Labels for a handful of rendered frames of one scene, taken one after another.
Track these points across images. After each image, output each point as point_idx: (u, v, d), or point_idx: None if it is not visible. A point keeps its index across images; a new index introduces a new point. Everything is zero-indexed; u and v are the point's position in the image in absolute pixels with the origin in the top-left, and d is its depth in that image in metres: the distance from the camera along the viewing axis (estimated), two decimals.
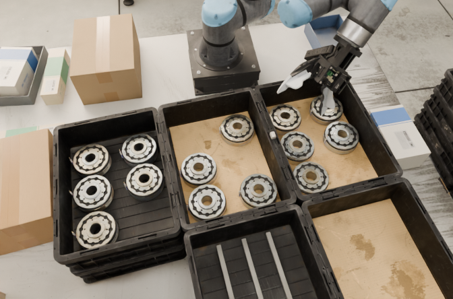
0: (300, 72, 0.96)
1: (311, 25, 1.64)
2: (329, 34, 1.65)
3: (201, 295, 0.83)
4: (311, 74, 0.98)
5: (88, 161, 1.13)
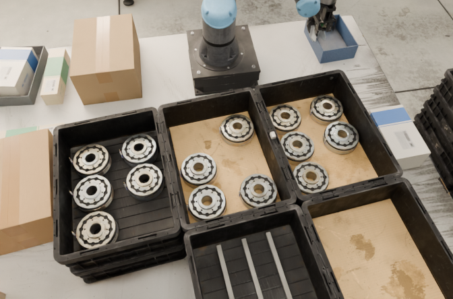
0: (310, 28, 1.50)
1: None
2: (329, 34, 1.65)
3: (201, 295, 0.83)
4: (313, 21, 1.49)
5: (88, 161, 1.13)
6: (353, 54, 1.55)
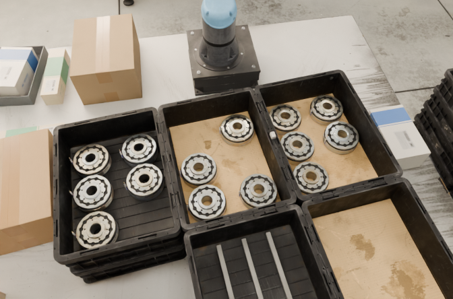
0: None
1: None
2: None
3: (201, 295, 0.83)
4: None
5: (88, 161, 1.13)
6: None
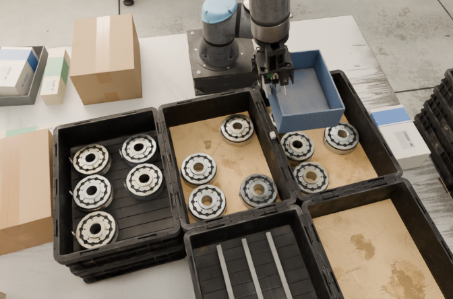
0: (258, 77, 0.87)
1: None
2: (301, 80, 1.01)
3: (201, 295, 0.83)
4: None
5: (88, 161, 1.13)
6: (336, 121, 0.91)
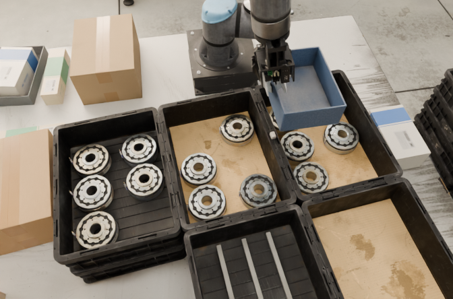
0: (259, 75, 0.87)
1: None
2: (301, 77, 1.01)
3: (201, 295, 0.83)
4: None
5: (88, 161, 1.13)
6: (338, 118, 0.91)
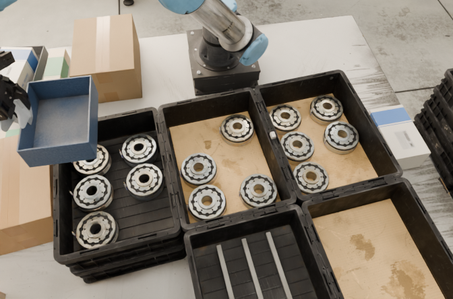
0: None
1: (44, 91, 0.95)
2: (77, 107, 0.96)
3: (201, 295, 0.83)
4: None
5: (88, 161, 1.13)
6: (90, 154, 0.86)
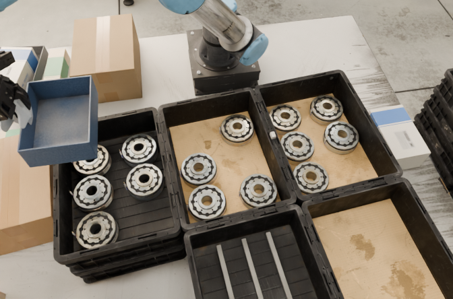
0: None
1: (44, 91, 0.95)
2: (77, 107, 0.96)
3: (201, 295, 0.83)
4: None
5: (88, 161, 1.13)
6: (91, 154, 0.86)
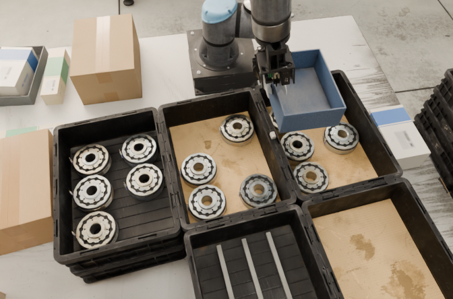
0: (259, 76, 0.87)
1: None
2: (302, 79, 1.01)
3: (201, 295, 0.83)
4: None
5: (88, 161, 1.13)
6: (338, 120, 0.92)
